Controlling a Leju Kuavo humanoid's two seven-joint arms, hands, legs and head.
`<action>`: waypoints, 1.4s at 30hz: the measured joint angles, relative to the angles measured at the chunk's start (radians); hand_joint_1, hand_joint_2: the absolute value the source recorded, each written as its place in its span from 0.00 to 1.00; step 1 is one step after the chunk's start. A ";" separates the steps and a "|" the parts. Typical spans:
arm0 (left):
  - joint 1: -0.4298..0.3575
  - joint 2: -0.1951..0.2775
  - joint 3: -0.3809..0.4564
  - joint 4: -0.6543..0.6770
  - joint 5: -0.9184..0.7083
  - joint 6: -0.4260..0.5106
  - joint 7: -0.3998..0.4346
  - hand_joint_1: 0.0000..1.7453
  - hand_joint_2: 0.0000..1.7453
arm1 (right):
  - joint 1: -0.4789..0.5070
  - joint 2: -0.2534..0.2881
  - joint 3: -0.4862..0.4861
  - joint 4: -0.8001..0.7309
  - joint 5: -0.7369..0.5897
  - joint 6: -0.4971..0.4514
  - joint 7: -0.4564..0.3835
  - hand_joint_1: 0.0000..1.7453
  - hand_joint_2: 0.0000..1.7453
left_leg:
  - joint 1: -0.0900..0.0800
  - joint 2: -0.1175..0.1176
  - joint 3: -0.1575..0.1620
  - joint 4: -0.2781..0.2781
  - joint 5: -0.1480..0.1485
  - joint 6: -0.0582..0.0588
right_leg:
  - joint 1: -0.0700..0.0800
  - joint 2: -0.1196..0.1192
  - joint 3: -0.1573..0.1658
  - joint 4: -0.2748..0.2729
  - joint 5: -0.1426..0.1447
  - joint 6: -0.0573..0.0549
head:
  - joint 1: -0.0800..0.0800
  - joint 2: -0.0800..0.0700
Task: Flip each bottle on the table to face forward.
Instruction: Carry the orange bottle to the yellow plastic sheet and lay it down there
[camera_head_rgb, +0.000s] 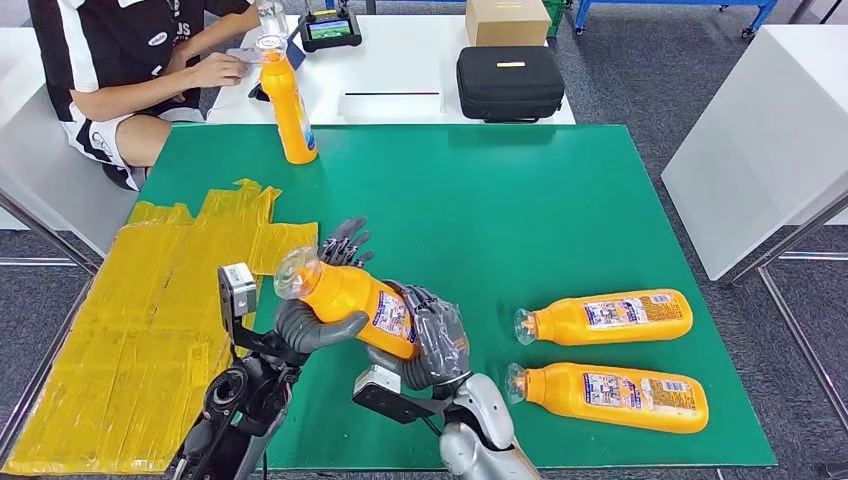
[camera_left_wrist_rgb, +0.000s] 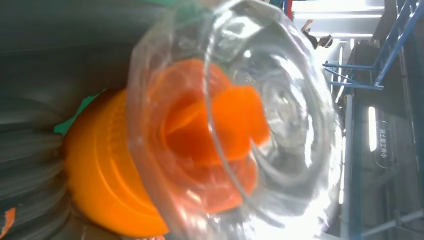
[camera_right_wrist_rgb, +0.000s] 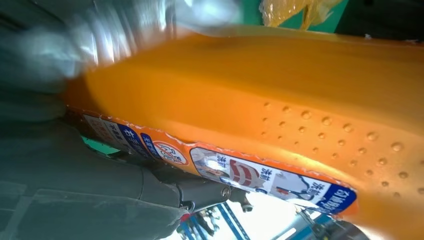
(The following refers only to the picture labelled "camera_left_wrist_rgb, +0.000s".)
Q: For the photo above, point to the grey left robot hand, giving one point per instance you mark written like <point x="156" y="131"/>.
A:
<point x="66" y="49"/>

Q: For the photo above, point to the orange bottle with clear cap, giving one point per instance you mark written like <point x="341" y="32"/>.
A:
<point x="109" y="172"/>

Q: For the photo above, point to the green table mat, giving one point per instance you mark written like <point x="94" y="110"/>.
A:
<point x="71" y="121"/>

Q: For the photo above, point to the person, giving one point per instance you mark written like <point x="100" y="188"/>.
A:
<point x="313" y="39"/>

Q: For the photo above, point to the ceiling light tube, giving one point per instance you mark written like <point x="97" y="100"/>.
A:
<point x="372" y="129"/>

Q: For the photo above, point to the hanging sign with text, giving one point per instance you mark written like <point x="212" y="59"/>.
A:
<point x="384" y="145"/>

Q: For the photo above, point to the blue metal cart frame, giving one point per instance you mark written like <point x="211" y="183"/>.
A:
<point x="391" y="43"/>

